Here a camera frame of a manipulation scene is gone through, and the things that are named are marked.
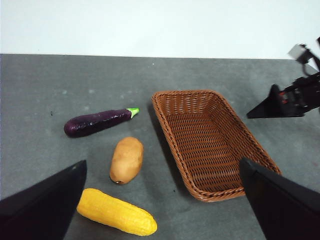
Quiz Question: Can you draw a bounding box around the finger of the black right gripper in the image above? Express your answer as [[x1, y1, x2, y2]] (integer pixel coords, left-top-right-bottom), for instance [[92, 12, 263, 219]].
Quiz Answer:
[[246, 84, 305, 120]]

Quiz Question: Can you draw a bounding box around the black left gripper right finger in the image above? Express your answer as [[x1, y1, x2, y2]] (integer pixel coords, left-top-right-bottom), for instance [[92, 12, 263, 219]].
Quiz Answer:
[[239, 157, 320, 240]]

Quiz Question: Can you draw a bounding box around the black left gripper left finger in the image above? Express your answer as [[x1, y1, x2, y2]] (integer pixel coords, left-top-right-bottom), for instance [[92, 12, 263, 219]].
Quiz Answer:
[[0, 159, 88, 240]]

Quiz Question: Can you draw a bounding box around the brown wicker basket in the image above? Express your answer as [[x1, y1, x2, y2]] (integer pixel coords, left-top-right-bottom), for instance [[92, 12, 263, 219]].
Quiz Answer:
[[151, 89, 282, 203]]

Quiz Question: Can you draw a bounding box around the yellow corn cob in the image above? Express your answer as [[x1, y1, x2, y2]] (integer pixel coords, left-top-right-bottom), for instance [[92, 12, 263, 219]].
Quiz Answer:
[[76, 188, 158, 237]]

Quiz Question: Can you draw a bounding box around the brown potato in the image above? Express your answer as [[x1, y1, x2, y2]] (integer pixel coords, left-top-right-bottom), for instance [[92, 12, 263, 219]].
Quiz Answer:
[[109, 136, 145, 186]]

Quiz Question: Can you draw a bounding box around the purple eggplant with green stem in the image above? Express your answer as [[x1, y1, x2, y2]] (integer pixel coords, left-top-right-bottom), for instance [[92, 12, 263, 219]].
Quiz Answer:
[[63, 107, 140, 139]]

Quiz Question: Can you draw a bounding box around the pale grey right camera box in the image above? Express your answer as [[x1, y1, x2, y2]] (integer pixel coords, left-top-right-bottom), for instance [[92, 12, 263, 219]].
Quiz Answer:
[[287, 43, 309, 62]]

